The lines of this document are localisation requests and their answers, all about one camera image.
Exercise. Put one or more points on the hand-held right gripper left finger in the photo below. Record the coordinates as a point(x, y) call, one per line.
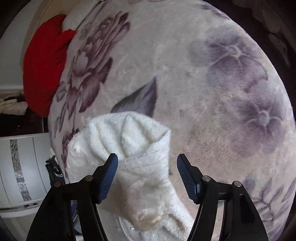
point(108, 176)

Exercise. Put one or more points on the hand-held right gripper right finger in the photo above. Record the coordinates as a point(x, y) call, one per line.
point(186, 177)

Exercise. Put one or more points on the white fluffy towel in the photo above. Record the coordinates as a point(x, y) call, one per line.
point(138, 160)

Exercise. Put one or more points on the dark bag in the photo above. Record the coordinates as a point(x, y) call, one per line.
point(54, 170)

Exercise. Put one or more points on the white wardrobe with patterned strip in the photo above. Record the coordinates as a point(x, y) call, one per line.
point(20, 171)

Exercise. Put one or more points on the floral plush blanket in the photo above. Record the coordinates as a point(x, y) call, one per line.
point(185, 81)

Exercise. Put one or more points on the cream cloth pile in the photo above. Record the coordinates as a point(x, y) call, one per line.
point(12, 105)

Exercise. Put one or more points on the red pillow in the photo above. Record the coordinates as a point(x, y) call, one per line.
point(44, 64)

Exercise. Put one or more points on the white pillow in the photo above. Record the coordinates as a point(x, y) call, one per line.
point(76, 17)

